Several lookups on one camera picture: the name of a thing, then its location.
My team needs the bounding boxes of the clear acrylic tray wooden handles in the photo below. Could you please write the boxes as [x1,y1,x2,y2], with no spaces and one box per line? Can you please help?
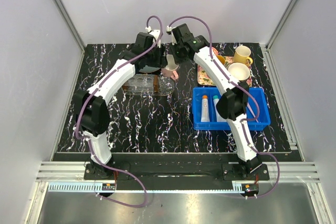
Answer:
[122,74,175,96]

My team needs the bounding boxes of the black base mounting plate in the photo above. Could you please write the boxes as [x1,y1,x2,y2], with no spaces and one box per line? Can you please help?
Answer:
[84,153,270,191]

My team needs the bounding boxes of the blue plastic bin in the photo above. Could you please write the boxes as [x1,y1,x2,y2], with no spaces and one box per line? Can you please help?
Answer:
[192,87,270,131]

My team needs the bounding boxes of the aluminium rail frame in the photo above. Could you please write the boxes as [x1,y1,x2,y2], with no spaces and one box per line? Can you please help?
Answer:
[29,43,335,223]

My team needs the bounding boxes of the pink toothbrush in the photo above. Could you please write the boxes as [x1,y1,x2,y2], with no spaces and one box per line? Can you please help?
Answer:
[247,103,257,118]

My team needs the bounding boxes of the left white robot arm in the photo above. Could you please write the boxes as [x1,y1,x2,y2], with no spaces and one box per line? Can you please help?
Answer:
[73,27,167,180]

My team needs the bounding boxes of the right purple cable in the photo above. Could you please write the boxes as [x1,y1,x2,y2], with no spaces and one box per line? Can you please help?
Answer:
[167,16,281,199]

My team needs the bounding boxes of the yellow mug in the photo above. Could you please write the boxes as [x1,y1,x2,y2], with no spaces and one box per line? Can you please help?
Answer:
[233,45,253,67]

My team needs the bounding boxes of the pink ceramic mug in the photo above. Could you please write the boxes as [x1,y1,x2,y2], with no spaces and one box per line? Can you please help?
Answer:
[161,54,179,81]

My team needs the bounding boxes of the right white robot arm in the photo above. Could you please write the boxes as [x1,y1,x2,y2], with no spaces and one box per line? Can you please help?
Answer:
[166,24,262,180]

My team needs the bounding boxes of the blue mug orange interior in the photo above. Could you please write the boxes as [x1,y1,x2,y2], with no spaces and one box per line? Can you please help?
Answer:
[216,55,226,65]

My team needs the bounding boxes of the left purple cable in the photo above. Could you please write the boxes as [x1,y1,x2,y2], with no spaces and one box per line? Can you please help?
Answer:
[75,16,163,207]

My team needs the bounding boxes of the floral serving tray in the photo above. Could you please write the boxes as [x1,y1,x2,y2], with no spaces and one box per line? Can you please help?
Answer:
[197,47,252,87]

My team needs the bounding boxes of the orange cap toothpaste tube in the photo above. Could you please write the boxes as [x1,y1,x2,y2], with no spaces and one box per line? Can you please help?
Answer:
[201,95,210,122]

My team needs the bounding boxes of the purple cable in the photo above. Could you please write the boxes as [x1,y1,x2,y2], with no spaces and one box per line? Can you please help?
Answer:
[75,16,163,207]
[167,16,281,199]

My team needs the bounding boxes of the teal cap toothpaste tube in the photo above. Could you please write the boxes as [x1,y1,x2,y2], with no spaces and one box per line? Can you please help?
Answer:
[213,95,226,122]

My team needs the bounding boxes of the teal ceramic plate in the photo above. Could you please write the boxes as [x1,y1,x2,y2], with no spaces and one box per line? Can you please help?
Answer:
[139,66,161,74]

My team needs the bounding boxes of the white cream mug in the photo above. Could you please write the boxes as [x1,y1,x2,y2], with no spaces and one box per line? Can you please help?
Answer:
[228,62,250,81]

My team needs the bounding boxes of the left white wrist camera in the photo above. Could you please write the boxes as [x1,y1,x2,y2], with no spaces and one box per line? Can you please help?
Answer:
[145,26,161,48]

